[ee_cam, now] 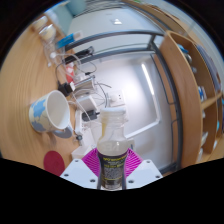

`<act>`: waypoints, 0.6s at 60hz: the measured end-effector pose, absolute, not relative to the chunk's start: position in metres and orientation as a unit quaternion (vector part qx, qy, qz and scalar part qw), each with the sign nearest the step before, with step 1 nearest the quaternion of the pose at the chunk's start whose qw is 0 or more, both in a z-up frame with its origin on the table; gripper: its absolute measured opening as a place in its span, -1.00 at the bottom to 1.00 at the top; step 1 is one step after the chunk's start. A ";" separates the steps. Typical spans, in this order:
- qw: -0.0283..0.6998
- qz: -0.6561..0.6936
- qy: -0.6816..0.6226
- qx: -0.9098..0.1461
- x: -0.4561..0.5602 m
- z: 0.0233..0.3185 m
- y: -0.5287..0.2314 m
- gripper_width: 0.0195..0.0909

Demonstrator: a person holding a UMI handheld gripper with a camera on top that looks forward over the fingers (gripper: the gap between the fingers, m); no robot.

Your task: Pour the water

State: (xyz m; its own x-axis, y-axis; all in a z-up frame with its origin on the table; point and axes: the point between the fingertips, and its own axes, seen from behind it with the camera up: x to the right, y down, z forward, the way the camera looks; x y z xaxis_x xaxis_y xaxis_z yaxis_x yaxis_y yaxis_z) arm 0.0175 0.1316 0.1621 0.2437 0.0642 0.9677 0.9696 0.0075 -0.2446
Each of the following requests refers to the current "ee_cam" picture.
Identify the white charger adapter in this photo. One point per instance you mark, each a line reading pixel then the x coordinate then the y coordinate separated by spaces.
pixel 87 105

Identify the black charger adapter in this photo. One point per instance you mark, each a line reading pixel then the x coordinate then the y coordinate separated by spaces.
pixel 66 89

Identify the white mug with blue map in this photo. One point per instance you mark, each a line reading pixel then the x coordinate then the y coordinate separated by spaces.
pixel 40 116

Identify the grey metal bed frame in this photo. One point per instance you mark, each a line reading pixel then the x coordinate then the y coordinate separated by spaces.
pixel 173 100

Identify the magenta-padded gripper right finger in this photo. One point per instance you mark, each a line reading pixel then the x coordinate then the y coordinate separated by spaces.
pixel 145 171

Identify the clear bottle with dark label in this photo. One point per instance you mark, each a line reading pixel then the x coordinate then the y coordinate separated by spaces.
pixel 112 160

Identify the blue tube with white cap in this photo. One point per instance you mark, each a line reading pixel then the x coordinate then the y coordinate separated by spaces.
pixel 68 40

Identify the large wooden shelf unit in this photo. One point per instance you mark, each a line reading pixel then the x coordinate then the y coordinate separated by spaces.
pixel 190 100

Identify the white desk lamp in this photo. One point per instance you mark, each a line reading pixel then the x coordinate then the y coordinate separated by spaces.
pixel 147 78

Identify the shiny metal cup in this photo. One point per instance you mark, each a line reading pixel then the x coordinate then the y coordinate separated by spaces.
pixel 85 83

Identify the flat round red coaster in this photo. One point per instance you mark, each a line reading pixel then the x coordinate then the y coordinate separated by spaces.
pixel 54 163

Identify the teal cushioned seat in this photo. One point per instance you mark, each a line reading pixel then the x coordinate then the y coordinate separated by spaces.
pixel 76 6

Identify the black electric shaver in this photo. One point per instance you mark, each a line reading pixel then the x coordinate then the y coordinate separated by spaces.
pixel 78 56

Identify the white wall socket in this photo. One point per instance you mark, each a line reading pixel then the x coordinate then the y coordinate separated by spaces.
pixel 116 96

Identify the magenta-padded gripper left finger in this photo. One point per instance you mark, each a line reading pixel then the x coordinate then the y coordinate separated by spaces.
pixel 78 173

